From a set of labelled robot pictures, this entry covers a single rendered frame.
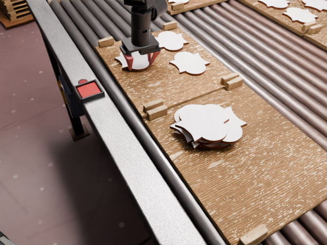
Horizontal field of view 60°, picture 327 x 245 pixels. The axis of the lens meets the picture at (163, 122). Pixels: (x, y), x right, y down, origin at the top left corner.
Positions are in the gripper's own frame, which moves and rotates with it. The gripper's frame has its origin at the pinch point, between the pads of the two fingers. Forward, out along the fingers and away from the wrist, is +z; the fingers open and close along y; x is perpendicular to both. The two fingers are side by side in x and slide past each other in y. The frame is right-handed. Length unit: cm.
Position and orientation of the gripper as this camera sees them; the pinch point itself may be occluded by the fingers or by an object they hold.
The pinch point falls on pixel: (139, 65)
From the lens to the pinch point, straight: 96.1
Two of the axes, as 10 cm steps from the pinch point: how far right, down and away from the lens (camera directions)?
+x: -4.6, -7.0, 5.4
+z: -0.8, 6.4, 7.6
